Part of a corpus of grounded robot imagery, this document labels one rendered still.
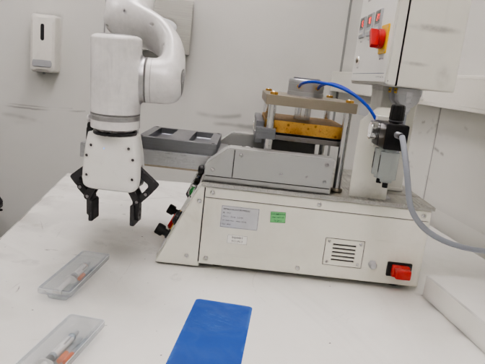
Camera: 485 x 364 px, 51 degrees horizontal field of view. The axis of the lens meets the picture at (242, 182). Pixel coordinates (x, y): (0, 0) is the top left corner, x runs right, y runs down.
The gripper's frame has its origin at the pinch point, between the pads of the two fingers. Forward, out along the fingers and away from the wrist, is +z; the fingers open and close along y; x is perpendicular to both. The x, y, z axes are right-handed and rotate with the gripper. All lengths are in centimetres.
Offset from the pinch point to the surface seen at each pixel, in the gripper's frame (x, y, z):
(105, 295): -9.2, 2.2, 11.3
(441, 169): 77, 76, 1
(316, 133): 19.5, 35.1, -15.5
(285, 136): 18.7, 28.9, -14.2
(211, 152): 16.9, 14.1, -9.8
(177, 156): 15.0, 7.6, -8.5
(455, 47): 17, 58, -34
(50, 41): 143, -87, -26
